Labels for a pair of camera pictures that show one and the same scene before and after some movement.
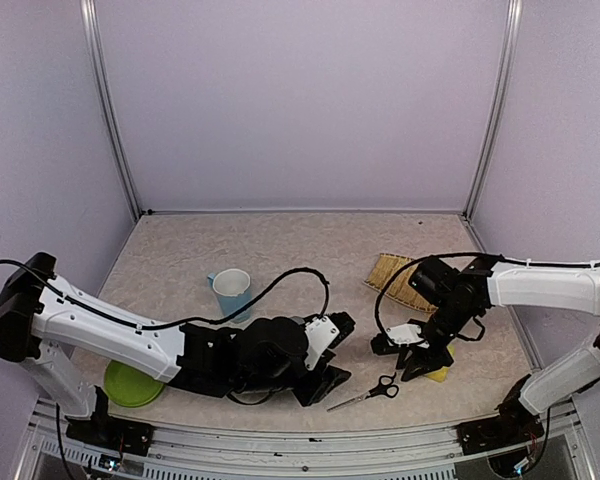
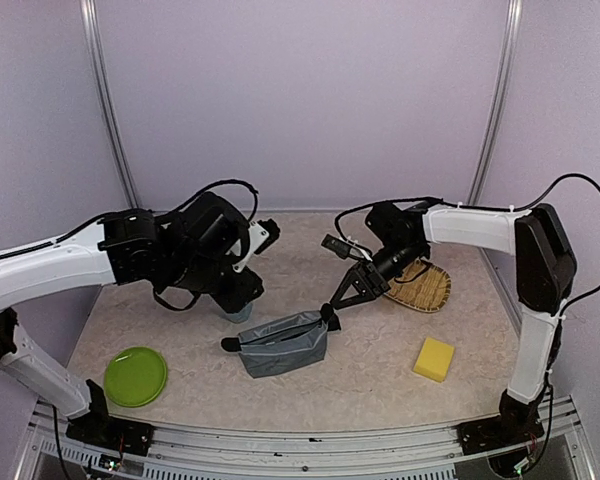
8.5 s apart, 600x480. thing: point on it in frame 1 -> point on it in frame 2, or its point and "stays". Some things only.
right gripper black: [431, 360] -> [372, 276]
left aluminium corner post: [96, 63] stays
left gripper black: [306, 395] -> [243, 294]
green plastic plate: [129, 386] stays
